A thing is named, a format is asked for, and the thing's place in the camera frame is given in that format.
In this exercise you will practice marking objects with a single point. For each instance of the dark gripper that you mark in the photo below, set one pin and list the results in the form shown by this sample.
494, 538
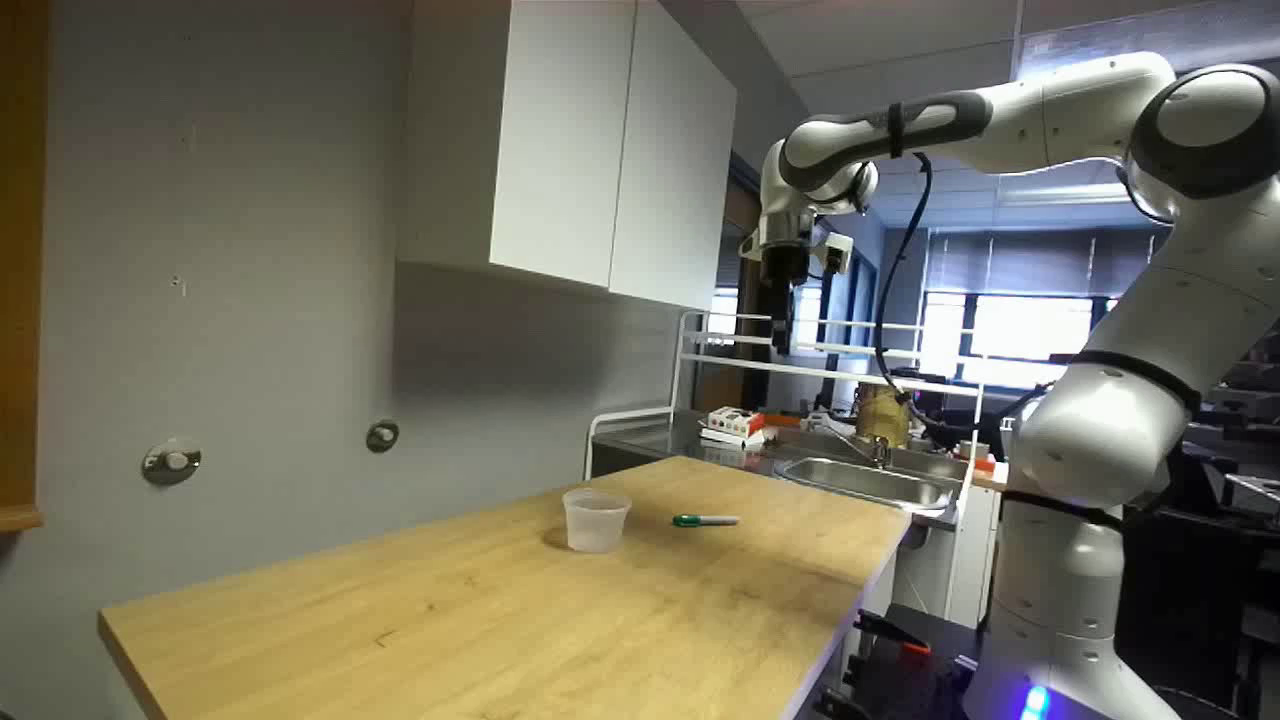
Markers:
786, 257

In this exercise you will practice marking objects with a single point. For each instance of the green and white pen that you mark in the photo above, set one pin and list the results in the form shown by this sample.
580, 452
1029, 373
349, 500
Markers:
702, 521

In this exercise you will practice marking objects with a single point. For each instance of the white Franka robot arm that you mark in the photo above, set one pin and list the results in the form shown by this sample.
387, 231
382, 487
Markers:
1147, 333

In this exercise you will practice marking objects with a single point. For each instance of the clear plastic cup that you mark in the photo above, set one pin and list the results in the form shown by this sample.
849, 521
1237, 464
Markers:
599, 521

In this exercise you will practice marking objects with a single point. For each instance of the red and white box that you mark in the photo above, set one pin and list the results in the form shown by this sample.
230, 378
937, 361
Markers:
735, 426

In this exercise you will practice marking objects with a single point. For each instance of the yellow brown jar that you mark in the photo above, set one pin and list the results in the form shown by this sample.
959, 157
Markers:
880, 416

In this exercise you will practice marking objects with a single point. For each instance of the metal sink basin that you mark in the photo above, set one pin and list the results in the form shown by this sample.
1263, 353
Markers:
853, 477

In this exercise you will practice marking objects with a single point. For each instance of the ceiling light panel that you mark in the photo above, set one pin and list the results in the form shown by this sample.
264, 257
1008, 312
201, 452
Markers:
1072, 195

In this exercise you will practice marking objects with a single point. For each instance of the red and black tool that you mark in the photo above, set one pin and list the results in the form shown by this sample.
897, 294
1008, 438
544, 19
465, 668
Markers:
888, 632

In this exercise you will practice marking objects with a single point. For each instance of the white metal rack frame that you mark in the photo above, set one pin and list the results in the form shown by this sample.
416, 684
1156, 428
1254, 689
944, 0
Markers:
801, 361

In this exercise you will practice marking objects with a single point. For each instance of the white wall cabinet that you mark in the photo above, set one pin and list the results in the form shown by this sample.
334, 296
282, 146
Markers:
574, 146

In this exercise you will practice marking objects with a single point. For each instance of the small round metal wall knob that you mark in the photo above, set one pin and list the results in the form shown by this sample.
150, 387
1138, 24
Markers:
382, 438

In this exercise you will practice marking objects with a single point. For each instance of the large round metal wall knob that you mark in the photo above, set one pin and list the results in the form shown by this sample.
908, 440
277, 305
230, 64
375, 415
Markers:
170, 462

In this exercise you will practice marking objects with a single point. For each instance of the wooden frame edge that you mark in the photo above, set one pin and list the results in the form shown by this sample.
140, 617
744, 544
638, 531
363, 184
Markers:
16, 266

